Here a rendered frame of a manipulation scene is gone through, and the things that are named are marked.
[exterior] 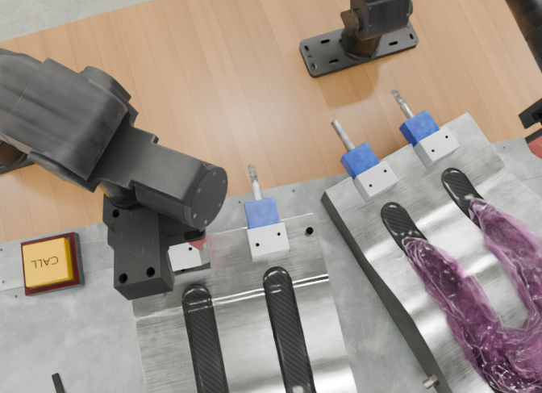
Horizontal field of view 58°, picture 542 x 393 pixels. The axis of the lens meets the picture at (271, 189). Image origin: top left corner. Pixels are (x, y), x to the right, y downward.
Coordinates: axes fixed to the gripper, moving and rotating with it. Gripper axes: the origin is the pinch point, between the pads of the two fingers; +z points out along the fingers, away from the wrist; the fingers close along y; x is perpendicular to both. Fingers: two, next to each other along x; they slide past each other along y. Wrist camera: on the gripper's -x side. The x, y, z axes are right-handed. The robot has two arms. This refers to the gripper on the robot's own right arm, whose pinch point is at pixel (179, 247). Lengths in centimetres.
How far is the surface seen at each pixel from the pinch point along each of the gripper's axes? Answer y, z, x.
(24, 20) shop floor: -64, 47, 131
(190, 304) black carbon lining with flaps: -1.2, 7.8, -4.3
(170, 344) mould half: -4.5, 8.9, -8.6
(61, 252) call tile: -19.2, 6.7, 7.2
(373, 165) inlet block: 27.6, 7.7, 10.7
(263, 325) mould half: 7.6, 10.3, -8.3
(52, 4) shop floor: -54, 46, 136
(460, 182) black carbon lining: 40.0, 12.4, 7.4
